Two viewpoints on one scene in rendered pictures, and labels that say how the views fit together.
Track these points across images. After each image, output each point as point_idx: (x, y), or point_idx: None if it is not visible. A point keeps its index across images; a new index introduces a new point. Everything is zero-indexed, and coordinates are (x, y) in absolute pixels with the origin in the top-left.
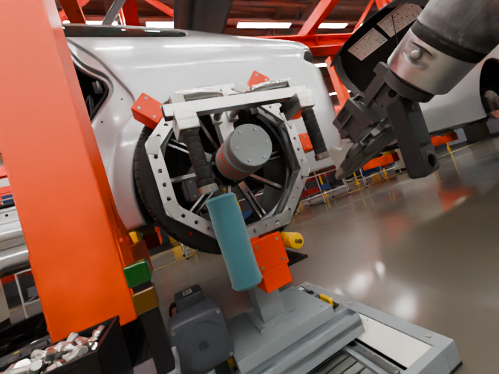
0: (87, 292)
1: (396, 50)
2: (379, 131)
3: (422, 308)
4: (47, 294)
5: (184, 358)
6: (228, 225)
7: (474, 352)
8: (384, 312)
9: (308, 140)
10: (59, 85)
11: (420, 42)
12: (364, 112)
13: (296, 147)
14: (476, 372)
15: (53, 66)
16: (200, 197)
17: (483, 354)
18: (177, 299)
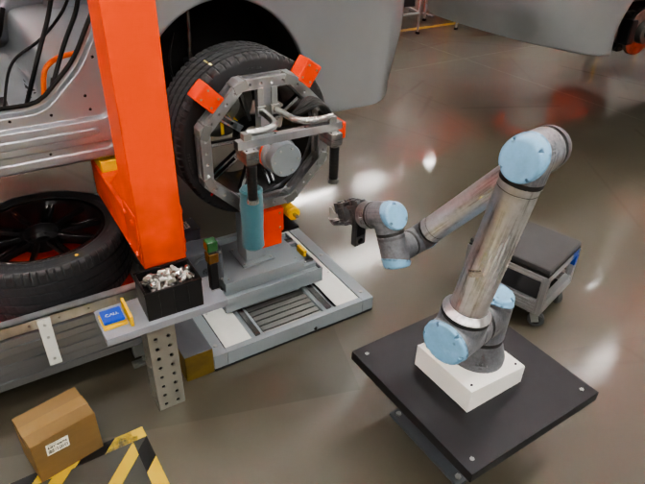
0: (163, 240)
1: (359, 207)
2: (346, 224)
3: (376, 271)
4: (143, 239)
5: None
6: (253, 213)
7: (383, 304)
8: (343, 270)
9: None
10: (162, 105)
11: (362, 217)
12: (345, 213)
13: None
14: (374, 314)
15: (160, 89)
16: (225, 163)
17: (387, 306)
18: None
